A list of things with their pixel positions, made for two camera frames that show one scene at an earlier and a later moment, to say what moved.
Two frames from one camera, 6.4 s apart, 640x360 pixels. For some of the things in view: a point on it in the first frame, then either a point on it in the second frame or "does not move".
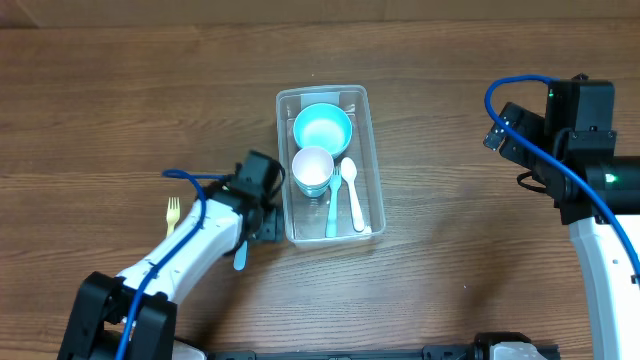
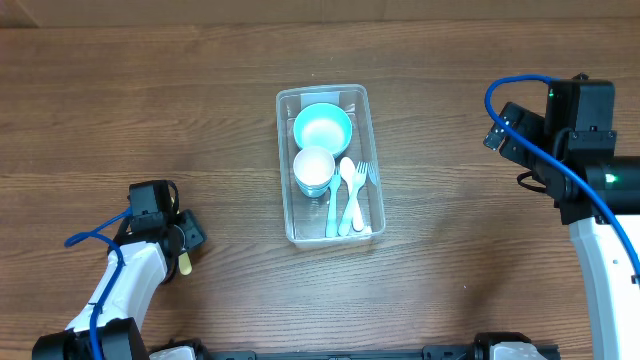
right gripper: x=512 y=149 does not move
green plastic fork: x=334 y=183 does not move
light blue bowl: x=322 y=125 does not move
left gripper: x=270 y=230 → x=191 y=230
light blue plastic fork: x=240 y=257 → x=358 y=176
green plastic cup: x=314 y=190 does not move
